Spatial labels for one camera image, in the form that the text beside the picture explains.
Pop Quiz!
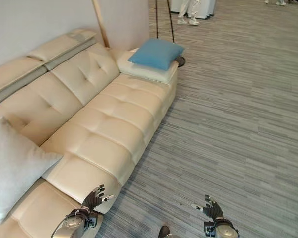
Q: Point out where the wooden floor lamp pole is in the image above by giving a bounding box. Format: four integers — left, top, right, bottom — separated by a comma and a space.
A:
92, 0, 111, 48

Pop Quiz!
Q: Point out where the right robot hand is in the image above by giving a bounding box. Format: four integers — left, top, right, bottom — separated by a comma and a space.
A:
190, 194, 224, 219

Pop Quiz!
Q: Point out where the black tripod stand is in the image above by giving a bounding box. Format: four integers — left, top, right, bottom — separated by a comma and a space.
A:
154, 0, 187, 68

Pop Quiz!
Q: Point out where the cream leather sofa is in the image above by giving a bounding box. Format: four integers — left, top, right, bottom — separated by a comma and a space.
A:
0, 28, 179, 238

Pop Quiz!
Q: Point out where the light grey square cushion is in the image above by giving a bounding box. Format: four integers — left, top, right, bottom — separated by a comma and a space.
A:
0, 116, 65, 226

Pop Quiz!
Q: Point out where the person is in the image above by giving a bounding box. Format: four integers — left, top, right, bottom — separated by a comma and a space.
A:
177, 0, 201, 26

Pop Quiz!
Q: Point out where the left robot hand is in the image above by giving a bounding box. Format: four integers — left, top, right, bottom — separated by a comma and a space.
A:
81, 184, 115, 212

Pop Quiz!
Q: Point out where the blue square cushion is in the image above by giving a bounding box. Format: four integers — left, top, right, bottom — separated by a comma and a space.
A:
127, 38, 185, 71

